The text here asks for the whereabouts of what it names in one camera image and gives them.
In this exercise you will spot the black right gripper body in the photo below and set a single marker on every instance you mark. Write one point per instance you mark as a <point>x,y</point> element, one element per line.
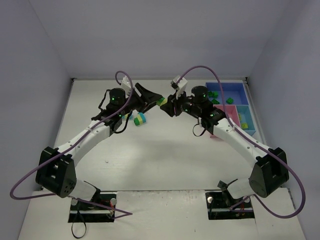
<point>175,105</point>

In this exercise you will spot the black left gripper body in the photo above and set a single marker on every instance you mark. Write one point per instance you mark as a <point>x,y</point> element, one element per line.
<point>137,97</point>

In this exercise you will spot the green yellow lego stack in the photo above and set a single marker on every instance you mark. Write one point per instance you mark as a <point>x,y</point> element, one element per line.
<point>161,101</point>

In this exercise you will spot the dark green lego brick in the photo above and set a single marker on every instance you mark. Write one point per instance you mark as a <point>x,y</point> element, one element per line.
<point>213,94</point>

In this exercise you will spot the small green lego brick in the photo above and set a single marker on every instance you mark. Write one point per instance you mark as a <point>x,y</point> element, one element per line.
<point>230,101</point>

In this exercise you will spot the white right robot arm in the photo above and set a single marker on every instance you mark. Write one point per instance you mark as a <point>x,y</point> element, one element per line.
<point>268,172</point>

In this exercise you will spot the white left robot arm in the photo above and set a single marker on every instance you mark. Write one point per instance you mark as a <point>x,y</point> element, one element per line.
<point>57,172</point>

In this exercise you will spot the cyan yellow lego stack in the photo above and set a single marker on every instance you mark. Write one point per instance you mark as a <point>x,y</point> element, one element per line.
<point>140,119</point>

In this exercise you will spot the light blue plastic bin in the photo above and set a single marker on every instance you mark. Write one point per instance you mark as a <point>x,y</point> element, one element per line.
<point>246,116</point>

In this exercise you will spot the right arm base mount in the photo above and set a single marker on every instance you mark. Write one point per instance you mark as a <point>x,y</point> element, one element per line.
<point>220,206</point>

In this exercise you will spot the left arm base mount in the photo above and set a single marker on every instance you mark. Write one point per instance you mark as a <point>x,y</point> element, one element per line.
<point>80,211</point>

